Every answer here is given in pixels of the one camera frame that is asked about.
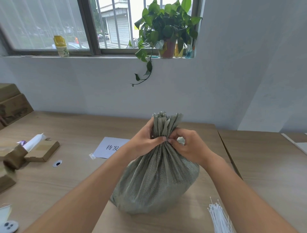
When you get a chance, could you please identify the bundle of white cable ties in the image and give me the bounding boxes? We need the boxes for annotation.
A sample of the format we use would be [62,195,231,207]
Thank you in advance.
[207,197,237,233]

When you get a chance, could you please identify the white paper sheet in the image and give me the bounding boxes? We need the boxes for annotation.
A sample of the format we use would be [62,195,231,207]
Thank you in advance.
[0,204,12,225]

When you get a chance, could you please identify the green woven sack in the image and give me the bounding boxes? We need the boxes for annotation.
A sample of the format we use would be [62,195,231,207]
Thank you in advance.
[110,111,200,215]

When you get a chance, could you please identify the white device with dark buttons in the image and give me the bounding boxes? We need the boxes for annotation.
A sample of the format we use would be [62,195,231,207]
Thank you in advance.
[0,220,19,233]

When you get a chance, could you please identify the white rolled sheet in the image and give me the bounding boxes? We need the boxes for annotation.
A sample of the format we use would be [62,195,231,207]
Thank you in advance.
[23,133,46,153]

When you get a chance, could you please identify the person's right hand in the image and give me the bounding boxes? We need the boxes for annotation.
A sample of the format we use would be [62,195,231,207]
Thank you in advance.
[167,128,225,172]

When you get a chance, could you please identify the green potted plant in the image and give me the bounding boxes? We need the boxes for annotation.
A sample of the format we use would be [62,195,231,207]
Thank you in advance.
[128,0,202,87]

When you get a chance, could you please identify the large plain cardboard box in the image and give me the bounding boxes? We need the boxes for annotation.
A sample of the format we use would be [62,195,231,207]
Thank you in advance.
[0,83,20,102]

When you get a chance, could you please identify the yellow drink bottle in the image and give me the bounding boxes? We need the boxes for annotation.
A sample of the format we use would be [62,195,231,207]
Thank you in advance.
[53,35,70,58]

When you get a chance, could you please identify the white paper sign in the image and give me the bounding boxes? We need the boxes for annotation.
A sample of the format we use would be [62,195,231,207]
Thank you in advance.
[89,137,131,159]

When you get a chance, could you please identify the blue glass bottle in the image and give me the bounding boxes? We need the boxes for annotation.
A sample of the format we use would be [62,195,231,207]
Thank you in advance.
[185,44,195,59]

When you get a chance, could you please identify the dark framed barred window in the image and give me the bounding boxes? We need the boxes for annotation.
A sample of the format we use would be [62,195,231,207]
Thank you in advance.
[0,0,204,57]

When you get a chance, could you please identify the flat cardboard with white sheets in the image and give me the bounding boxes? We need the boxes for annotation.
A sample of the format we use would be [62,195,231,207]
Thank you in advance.
[281,133,307,155]

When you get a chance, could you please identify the open brown cardboard box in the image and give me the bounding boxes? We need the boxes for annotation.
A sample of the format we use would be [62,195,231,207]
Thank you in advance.
[0,143,28,171]

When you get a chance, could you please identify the yellow glass bottle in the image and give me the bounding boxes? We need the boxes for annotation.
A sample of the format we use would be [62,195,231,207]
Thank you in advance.
[174,43,185,59]

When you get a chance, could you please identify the person's left forearm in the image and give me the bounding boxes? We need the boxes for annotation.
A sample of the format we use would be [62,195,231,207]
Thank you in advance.
[21,146,139,233]

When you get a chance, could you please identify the person's left hand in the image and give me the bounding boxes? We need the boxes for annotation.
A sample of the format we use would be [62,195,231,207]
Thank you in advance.
[123,117,168,160]

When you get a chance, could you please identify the person's right forearm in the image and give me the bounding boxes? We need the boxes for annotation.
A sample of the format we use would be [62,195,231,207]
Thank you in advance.
[206,157,299,233]

